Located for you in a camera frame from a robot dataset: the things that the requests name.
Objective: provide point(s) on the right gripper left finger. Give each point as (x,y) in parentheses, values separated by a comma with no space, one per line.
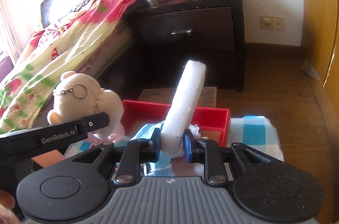
(137,152)

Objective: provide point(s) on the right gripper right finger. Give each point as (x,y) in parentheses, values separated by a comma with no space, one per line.
(210,155)

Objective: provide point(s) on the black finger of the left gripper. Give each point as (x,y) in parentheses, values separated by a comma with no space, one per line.
(39,140)

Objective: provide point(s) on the white foam roll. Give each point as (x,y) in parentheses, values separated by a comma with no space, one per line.
(182,107)

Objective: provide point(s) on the cream plush bear toy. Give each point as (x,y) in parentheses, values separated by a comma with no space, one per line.
(78,95)

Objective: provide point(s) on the red storage box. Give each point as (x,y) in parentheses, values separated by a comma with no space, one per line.
(214,123)

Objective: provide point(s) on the small wooden stool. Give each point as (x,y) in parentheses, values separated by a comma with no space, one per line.
(208,96)

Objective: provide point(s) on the blue white checkered cloth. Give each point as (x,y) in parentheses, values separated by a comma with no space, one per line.
(255,131)

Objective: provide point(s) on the floral bed quilt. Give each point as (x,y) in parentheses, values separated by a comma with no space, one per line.
(86,40)

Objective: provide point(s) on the dark wooden nightstand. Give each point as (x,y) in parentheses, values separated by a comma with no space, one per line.
(208,31)

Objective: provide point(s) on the yellow wooden wardrobe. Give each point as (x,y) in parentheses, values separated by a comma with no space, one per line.
(320,44)

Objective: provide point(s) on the wall power socket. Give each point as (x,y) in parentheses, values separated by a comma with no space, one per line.
(272,23)

